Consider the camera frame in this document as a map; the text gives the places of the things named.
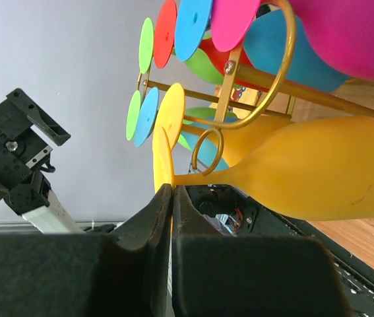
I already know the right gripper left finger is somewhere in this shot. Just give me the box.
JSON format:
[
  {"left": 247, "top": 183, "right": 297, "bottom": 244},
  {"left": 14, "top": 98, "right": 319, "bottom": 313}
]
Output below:
[{"left": 0, "top": 184, "right": 172, "bottom": 316}]

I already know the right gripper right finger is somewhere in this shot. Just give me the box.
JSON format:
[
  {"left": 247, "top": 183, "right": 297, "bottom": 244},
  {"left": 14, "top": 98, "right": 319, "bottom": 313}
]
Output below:
[{"left": 172, "top": 186, "right": 352, "bottom": 316}]

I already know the yellow wine glass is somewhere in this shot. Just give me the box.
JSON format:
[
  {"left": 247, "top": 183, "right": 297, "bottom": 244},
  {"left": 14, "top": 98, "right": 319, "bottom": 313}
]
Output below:
[
  {"left": 152, "top": 116, "right": 374, "bottom": 221},
  {"left": 156, "top": 83, "right": 293, "bottom": 170}
]

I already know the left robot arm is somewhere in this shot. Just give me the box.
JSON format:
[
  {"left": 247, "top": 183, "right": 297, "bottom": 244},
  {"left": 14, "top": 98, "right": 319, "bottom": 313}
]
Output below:
[{"left": 0, "top": 88, "right": 82, "bottom": 234}]

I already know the blue wine glass front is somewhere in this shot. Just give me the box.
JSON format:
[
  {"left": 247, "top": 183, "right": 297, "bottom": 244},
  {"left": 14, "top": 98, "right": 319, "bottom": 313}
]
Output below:
[{"left": 133, "top": 105, "right": 228, "bottom": 170}]

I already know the blue wine glass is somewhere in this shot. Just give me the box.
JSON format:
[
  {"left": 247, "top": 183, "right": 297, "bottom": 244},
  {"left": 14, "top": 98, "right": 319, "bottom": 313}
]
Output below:
[
  {"left": 133, "top": 105, "right": 228, "bottom": 170},
  {"left": 174, "top": 1, "right": 348, "bottom": 92}
]

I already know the green wine glass front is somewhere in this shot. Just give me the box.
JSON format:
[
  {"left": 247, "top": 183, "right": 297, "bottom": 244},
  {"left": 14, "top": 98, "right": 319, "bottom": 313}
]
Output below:
[{"left": 125, "top": 89, "right": 220, "bottom": 149}]

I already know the green wine glass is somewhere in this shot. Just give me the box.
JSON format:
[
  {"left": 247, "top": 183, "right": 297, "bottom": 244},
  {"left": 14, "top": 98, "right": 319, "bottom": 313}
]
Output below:
[
  {"left": 125, "top": 89, "right": 220, "bottom": 149},
  {"left": 139, "top": 17, "right": 223, "bottom": 85}
]

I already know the green wine glass back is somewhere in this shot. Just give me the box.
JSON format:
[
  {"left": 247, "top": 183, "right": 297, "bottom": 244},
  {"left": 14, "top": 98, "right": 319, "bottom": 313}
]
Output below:
[{"left": 139, "top": 17, "right": 223, "bottom": 85}]

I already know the blue wine glass back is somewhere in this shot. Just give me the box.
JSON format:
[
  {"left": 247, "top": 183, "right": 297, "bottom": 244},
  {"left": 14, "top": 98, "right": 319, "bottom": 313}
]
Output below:
[{"left": 174, "top": 1, "right": 348, "bottom": 92}]

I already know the red wine glass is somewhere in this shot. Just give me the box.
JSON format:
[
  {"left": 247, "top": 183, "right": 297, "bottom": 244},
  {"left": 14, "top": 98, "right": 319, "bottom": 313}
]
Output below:
[{"left": 154, "top": 0, "right": 270, "bottom": 93}]

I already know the magenta wine glass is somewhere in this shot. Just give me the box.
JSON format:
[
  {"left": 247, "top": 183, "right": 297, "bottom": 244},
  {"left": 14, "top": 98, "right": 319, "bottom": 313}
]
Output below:
[{"left": 210, "top": 1, "right": 374, "bottom": 82}]

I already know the yellow truck print cloth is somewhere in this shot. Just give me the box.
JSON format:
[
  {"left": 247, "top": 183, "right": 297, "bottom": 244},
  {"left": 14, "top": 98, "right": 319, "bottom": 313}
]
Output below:
[{"left": 231, "top": 87, "right": 263, "bottom": 105}]

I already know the gold wire glass rack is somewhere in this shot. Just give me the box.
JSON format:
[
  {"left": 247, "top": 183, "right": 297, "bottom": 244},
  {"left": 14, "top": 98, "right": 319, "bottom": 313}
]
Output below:
[{"left": 136, "top": 0, "right": 374, "bottom": 179}]

